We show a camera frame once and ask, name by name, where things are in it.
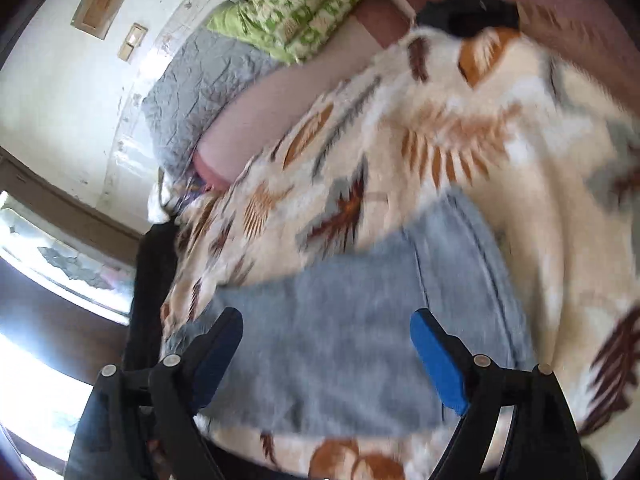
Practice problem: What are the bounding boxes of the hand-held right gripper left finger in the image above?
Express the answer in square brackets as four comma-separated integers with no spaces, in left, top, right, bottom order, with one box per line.
[65,307,245,480]

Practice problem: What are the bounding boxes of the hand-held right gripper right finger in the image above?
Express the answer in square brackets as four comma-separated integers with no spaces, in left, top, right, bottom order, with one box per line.
[409,307,589,480]

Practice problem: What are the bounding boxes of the denim pants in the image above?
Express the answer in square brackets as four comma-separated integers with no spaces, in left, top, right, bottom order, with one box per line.
[162,187,538,438]

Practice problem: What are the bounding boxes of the black cloth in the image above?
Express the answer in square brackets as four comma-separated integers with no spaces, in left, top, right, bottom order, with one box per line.
[122,220,182,373]

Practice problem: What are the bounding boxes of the white cloth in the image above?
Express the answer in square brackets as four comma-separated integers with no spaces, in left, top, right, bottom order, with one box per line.
[146,167,178,225]

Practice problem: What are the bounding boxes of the stained glass window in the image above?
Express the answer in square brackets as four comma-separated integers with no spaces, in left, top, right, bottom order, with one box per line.
[0,190,137,326]

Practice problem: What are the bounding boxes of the leaf printed blanket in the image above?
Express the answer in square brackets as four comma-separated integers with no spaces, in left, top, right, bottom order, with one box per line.
[160,25,640,480]

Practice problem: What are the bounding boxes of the pink pillow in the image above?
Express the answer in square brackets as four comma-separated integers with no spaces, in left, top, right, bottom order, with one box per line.
[192,0,640,197]

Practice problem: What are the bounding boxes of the grey quilted pillow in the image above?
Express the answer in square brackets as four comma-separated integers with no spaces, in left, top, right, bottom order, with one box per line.
[141,27,286,186]

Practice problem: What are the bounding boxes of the green patterned blanket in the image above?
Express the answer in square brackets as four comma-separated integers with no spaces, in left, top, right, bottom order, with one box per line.
[206,0,378,65]

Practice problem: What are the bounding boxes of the beige wall switch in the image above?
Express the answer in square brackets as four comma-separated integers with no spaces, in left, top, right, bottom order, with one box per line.
[117,22,150,61]

